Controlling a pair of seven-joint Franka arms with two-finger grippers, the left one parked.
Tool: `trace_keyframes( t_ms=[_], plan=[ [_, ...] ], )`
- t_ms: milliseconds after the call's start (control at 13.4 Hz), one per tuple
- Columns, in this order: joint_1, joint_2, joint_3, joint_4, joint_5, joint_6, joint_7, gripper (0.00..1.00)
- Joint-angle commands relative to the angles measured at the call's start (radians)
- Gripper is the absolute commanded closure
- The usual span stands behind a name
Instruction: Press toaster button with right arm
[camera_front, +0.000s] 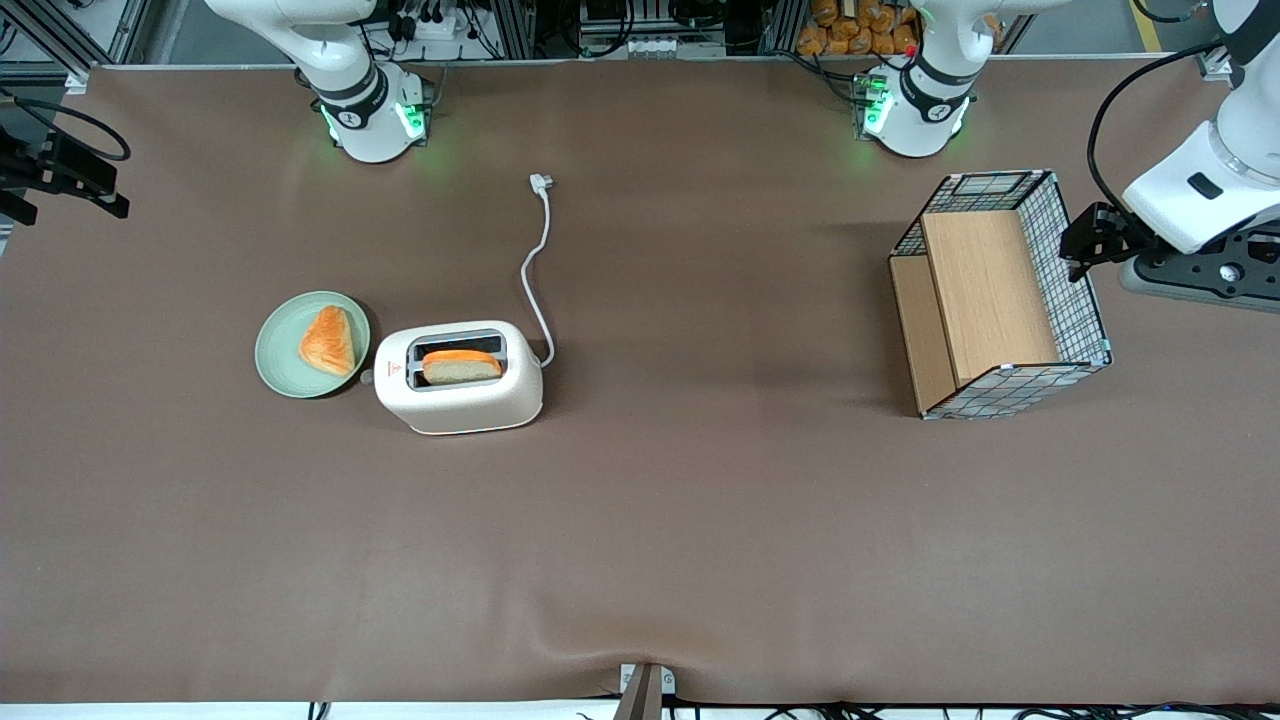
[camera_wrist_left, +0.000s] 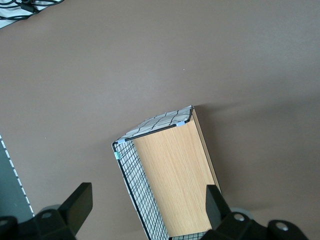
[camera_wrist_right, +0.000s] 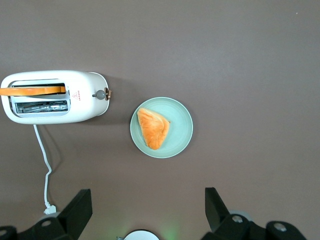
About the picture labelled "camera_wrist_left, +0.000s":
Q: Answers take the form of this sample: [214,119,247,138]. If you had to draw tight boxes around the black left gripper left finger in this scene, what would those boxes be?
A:
[57,182,94,236]

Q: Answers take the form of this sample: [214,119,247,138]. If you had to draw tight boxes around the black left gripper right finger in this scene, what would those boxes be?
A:
[205,184,233,230]

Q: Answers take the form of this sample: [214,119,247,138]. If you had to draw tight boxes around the light wooden shelf insert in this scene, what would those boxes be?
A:
[133,111,222,237]

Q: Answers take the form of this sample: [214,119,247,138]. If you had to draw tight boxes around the black wire mesh basket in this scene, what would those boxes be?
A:
[110,104,223,240]

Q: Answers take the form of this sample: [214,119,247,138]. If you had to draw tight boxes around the thin black cables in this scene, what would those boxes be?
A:
[0,0,63,23]

